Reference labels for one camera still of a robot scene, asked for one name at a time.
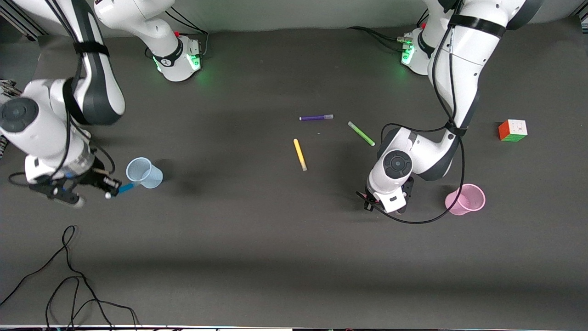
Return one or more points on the aluminium frame rail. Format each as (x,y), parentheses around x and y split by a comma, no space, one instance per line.
(23,23)

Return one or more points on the colourful puzzle cube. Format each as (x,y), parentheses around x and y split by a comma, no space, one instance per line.
(512,131)

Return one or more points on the translucent blue plastic cup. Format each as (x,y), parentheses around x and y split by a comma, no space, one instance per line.
(151,179)

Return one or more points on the green marker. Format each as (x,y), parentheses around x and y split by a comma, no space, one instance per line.
(361,134)

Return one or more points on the blue marker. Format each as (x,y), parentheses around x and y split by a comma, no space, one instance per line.
(127,187)

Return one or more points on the purple marker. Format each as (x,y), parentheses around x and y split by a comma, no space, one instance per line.
(317,117)

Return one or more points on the yellow marker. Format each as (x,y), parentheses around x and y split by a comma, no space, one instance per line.
(299,154)

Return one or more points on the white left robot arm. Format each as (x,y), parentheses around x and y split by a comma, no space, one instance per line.
(464,59)

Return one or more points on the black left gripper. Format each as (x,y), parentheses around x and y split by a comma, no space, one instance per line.
(407,187)

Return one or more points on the translucent pink plastic cup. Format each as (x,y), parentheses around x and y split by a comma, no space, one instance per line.
(473,202)

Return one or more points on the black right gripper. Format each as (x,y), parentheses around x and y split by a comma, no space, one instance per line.
(95,177)

